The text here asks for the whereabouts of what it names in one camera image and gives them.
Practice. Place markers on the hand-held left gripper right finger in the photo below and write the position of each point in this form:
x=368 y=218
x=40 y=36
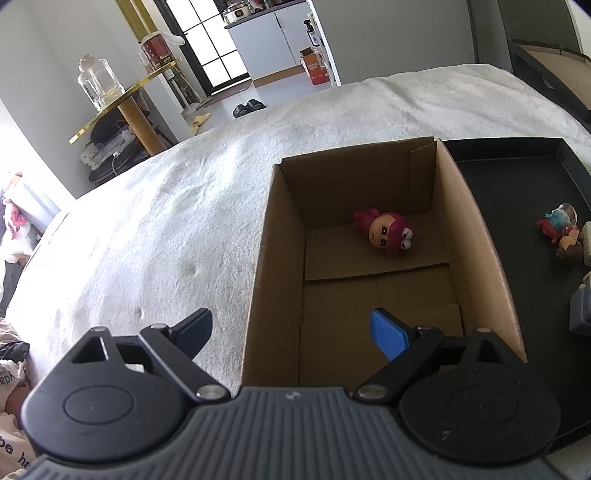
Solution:
x=387 y=334

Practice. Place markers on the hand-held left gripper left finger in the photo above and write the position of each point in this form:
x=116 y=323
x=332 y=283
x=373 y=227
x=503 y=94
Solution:
x=196 y=328

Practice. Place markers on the brown cardboard box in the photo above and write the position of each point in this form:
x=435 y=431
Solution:
x=286 y=277

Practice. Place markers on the black plastic tray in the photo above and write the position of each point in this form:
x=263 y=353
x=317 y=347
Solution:
x=508 y=207

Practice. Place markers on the grey toy block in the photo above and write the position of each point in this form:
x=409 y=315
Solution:
x=581 y=309

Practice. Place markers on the brown-haired figurine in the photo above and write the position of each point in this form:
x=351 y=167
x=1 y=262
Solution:
x=570 y=247

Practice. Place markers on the small blue red figurine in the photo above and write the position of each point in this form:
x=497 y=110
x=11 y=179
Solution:
x=556 y=219

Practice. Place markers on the red cartoon figurine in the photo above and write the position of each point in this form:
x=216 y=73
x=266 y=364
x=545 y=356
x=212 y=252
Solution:
x=388 y=233

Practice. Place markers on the printed white garment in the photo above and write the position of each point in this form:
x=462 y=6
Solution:
x=11 y=415

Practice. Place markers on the yellow slipper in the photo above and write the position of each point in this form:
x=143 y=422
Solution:
x=200 y=122

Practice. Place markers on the pink and white clothes pile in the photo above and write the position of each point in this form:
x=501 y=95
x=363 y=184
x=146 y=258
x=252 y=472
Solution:
x=18 y=217

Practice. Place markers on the round gold-edged table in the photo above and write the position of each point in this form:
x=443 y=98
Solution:
x=135 y=121

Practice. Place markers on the black slipper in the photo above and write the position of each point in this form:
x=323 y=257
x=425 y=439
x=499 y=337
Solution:
x=256 y=105
x=241 y=110

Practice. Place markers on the clear glass jar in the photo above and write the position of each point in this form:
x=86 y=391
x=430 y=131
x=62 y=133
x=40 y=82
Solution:
x=99 y=83

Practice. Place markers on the orange cardboard box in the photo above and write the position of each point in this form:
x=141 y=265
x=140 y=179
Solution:
x=313 y=67

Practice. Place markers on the red canister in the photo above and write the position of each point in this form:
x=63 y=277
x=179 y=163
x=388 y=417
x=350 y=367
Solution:
x=159 y=51

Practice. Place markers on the black-framed glass door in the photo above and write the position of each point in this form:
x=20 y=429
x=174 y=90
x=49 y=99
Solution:
x=207 y=41

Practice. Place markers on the white kitchen cabinet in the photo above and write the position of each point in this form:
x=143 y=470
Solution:
x=272 y=41

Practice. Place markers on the black spray bottle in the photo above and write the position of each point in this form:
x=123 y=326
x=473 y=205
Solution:
x=312 y=33

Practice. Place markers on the white rice cooker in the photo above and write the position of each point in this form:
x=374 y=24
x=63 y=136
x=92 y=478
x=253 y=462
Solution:
x=236 y=13

